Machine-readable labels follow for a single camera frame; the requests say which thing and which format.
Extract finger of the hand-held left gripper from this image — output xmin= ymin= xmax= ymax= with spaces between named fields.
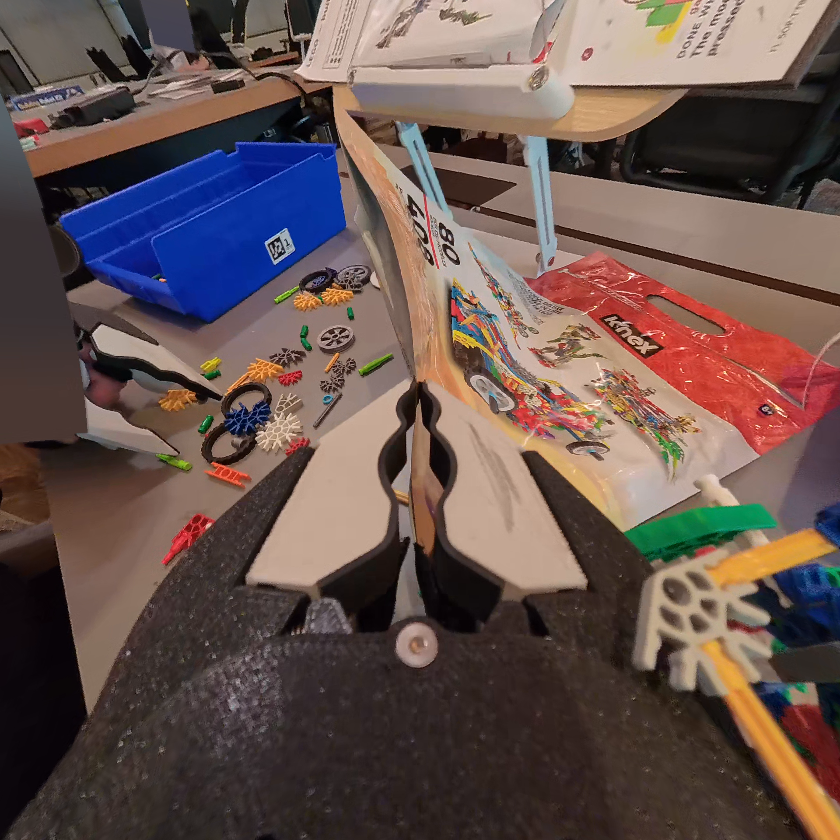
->
xmin=79 ymin=322 xmax=225 ymax=403
xmin=77 ymin=400 xmax=181 ymax=458

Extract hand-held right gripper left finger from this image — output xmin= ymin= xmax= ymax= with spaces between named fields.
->
xmin=244 ymin=381 xmax=421 ymax=634

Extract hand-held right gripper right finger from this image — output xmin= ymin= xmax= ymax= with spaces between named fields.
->
xmin=420 ymin=381 xmax=589 ymax=627

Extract printed plastic toy set bag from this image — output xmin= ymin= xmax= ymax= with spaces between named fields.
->
xmin=333 ymin=88 xmax=840 ymax=565

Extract pile of small toy pieces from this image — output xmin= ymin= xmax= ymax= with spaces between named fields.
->
xmin=157 ymin=262 xmax=395 ymax=490

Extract white round toy connector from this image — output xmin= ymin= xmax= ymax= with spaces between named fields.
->
xmin=255 ymin=415 xmax=304 ymax=454

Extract black rubber toy tyre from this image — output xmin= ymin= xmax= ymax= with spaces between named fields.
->
xmin=221 ymin=382 xmax=273 ymax=421
xmin=200 ymin=423 xmax=258 ymax=467

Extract orange ladder toy connector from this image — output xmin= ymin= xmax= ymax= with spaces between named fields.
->
xmin=203 ymin=461 xmax=252 ymax=490

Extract brown wooden object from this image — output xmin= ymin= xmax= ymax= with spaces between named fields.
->
xmin=0 ymin=446 xmax=50 ymax=526

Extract blue plastic bin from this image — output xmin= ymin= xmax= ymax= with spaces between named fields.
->
xmin=59 ymin=141 xmax=347 ymax=324

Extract blue round toy connector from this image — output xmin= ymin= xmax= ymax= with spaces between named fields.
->
xmin=224 ymin=402 xmax=273 ymax=437

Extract red toy connector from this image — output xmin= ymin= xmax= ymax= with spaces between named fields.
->
xmin=162 ymin=514 xmax=216 ymax=567

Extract wooden background desk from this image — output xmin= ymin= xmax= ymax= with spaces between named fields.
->
xmin=23 ymin=62 xmax=332 ymax=178

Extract colourful construction toy model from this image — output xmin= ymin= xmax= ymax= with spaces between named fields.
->
xmin=623 ymin=476 xmax=840 ymax=840

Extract black box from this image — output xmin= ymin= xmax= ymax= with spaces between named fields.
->
xmin=49 ymin=88 xmax=135 ymax=129

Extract wooden book stand, blue legs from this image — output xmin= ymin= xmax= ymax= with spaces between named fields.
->
xmin=331 ymin=62 xmax=686 ymax=277

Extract open instruction booklet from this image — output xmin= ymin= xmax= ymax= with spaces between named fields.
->
xmin=295 ymin=0 xmax=572 ymax=86

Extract black office chair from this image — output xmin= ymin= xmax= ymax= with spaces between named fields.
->
xmin=620 ymin=72 xmax=840 ymax=211

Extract white printed book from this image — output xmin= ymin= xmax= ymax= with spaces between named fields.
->
xmin=564 ymin=0 xmax=840 ymax=89

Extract thin white cord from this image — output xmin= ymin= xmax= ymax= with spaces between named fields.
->
xmin=797 ymin=328 xmax=840 ymax=408

